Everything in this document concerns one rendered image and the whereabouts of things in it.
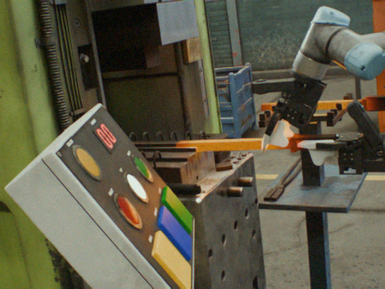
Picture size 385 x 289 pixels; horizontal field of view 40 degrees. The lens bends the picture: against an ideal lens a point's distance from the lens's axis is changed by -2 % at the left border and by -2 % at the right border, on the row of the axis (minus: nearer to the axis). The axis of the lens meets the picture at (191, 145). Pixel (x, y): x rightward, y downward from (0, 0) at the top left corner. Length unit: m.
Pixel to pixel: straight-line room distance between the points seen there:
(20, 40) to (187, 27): 0.46
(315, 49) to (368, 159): 0.27
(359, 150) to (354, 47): 0.24
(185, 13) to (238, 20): 8.00
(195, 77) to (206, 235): 0.59
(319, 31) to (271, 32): 7.99
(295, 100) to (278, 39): 7.92
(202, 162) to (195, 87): 0.37
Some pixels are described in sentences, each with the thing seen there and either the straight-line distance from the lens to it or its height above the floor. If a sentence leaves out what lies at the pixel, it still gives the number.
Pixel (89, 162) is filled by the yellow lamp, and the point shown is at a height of 1.16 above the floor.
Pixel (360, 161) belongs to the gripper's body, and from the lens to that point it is 1.24.
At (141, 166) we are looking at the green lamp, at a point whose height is 1.09.
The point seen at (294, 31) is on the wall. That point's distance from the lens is 9.08.
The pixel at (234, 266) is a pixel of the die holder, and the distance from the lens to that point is 1.48.
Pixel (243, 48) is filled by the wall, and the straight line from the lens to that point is 9.36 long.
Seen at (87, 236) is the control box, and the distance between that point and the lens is 0.68.
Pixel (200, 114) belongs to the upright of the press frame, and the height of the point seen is 1.01.
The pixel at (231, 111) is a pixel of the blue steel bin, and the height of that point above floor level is 0.36.
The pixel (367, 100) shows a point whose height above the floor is 1.01.
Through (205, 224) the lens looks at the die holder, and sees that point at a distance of 1.28.
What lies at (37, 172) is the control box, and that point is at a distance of 0.66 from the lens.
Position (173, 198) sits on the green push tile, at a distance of 0.94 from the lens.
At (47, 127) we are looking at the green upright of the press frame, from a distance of 1.11.
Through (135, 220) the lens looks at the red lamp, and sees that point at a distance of 0.73.
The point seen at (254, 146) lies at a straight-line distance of 1.31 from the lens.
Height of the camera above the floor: 1.34
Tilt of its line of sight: 14 degrees down
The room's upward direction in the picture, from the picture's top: 8 degrees counter-clockwise
